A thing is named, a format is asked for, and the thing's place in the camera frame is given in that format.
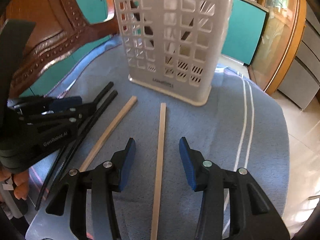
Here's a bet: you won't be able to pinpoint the grey drawer cabinet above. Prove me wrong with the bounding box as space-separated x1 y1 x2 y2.
278 5 320 110

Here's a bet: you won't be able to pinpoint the white plastic utensil basket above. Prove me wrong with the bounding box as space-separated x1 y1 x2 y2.
113 0 233 106

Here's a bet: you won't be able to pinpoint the carved wooden chair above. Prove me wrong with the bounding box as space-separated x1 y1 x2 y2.
1 0 119 98

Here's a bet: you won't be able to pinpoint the beige chopstick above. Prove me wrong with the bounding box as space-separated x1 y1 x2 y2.
79 96 137 172
150 102 167 240

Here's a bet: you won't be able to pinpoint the blue striped towel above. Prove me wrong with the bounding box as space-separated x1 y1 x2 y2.
49 37 289 239

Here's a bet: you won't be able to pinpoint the person left hand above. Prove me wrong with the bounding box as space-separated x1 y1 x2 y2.
1 166 29 200

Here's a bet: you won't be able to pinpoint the wooden glass door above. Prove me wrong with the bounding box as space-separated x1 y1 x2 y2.
249 0 307 95

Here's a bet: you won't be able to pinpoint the teal kitchen cabinets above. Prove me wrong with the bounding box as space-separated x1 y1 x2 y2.
20 0 267 96

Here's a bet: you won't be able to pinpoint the black chopstick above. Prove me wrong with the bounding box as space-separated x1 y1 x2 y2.
44 82 114 194

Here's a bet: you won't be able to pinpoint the dark brown chopstick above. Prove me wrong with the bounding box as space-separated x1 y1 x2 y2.
35 90 118 211

